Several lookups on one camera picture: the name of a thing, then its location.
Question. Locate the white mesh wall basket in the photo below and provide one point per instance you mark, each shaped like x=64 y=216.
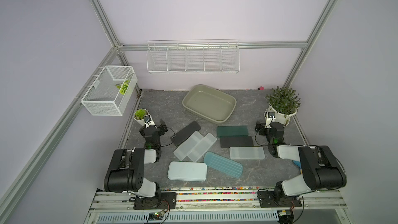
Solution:
x=103 y=97

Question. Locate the aluminium front rail frame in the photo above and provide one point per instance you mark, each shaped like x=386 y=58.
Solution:
x=220 y=205

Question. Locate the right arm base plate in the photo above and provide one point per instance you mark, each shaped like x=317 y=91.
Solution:
x=269 y=199

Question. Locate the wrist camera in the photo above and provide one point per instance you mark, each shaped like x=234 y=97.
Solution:
x=148 y=120
x=271 y=115

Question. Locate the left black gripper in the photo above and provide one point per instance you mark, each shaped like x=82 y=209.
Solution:
x=160 y=130

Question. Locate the black pencil case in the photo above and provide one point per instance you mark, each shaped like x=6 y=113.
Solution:
x=182 y=135

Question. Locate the green leaf toy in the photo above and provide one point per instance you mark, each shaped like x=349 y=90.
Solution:
x=124 y=87

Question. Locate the pale blue flat pencil case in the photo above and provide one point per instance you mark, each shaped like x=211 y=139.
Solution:
x=187 y=171

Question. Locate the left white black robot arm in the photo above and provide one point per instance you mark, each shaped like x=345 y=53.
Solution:
x=126 y=169

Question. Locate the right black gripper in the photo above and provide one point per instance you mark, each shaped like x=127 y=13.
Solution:
x=263 y=128

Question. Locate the teal ribbed pencil case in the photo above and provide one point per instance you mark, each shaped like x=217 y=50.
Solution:
x=223 y=165

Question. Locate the white wire wall shelf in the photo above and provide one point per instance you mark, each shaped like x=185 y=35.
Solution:
x=193 y=56

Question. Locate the large potted green plant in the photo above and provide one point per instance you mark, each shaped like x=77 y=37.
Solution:
x=284 y=102

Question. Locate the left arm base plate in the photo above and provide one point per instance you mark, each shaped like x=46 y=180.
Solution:
x=164 y=200

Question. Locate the translucent white pencil case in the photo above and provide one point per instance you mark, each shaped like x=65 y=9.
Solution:
x=201 y=147
x=182 y=151
x=247 y=153

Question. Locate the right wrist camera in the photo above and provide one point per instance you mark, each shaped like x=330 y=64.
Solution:
x=271 y=115

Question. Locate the dark grey pencil case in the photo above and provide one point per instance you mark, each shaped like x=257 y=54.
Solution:
x=236 y=141

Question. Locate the dark green pencil case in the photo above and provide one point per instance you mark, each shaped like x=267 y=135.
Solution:
x=235 y=130

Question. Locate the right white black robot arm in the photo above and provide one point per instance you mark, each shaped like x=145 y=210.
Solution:
x=320 y=169

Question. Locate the blue yellow garden fork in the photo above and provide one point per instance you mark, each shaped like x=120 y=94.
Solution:
x=297 y=163

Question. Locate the small potted green plant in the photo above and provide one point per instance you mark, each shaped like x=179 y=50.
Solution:
x=139 y=116

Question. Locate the beige plastic storage box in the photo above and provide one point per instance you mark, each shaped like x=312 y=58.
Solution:
x=209 y=103

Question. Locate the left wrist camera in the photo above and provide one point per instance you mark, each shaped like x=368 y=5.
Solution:
x=148 y=120

